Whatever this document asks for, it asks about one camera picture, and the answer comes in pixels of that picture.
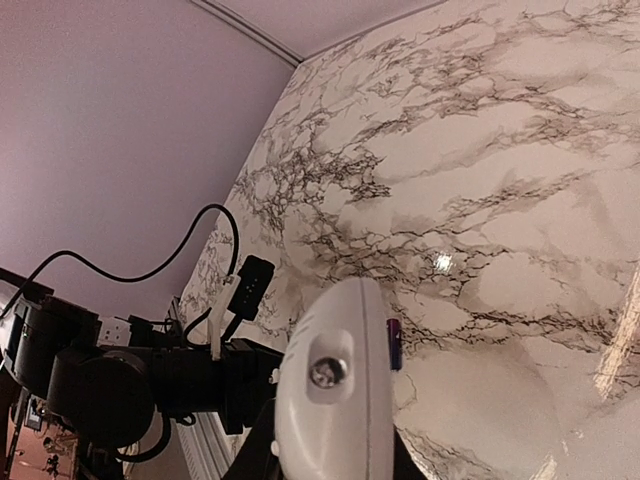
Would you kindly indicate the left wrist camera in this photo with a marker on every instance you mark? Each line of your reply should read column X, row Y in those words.
column 239, row 300

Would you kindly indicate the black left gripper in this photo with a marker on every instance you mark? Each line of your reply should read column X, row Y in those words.
column 110, row 396

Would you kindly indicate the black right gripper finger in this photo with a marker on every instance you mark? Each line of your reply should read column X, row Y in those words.
column 404, row 467

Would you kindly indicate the white remote control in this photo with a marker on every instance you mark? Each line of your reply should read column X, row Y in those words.
column 333, row 416

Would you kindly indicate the purple AAA battery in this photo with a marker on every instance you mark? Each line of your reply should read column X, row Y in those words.
column 394, row 331

